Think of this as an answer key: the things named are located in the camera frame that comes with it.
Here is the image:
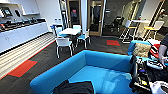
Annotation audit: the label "black sweatshirt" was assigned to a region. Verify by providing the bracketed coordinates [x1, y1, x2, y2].
[52, 79, 96, 94]

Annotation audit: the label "red fabric item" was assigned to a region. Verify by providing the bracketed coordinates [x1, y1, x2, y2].
[149, 42, 163, 60]

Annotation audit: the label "person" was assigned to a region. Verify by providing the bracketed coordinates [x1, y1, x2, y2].
[157, 32, 168, 66]

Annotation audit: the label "patterned sofa cushion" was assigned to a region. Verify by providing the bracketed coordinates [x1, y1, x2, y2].
[132, 41, 152, 59]

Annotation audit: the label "black equipment rig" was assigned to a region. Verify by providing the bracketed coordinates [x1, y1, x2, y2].
[128, 54, 168, 94]

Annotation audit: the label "white rounded rig part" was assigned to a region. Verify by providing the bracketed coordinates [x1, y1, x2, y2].
[149, 80, 168, 94]

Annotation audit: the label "yellow bar stool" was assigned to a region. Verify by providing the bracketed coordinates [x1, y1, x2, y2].
[143, 25, 158, 41]

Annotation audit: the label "white high table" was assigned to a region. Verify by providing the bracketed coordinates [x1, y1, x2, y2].
[131, 18, 151, 41]

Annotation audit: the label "black office chair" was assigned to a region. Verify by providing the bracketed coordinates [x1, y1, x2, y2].
[111, 16, 125, 33]

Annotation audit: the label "blue sofa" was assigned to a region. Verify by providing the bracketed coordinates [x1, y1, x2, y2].
[29, 39, 154, 94]

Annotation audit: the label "wooden framed glass door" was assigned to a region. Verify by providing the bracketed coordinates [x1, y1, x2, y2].
[66, 0, 83, 30]
[86, 0, 106, 37]

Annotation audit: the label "white chair teal seat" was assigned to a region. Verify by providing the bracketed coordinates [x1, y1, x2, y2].
[76, 29, 92, 50]

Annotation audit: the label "white low table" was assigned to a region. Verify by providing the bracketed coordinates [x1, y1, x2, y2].
[58, 27, 83, 36]

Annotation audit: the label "white lower kitchen cabinets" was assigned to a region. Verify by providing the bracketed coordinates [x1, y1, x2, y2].
[0, 20, 51, 55]

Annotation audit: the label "white kitchen cabinets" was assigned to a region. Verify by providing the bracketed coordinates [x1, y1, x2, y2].
[0, 20, 51, 55]
[18, 0, 41, 16]

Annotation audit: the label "white upper kitchen cabinets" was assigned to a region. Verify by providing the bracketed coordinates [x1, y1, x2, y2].
[18, 0, 41, 16]

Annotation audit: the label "black coffee machine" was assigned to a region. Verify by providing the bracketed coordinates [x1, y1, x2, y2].
[0, 6, 15, 20]

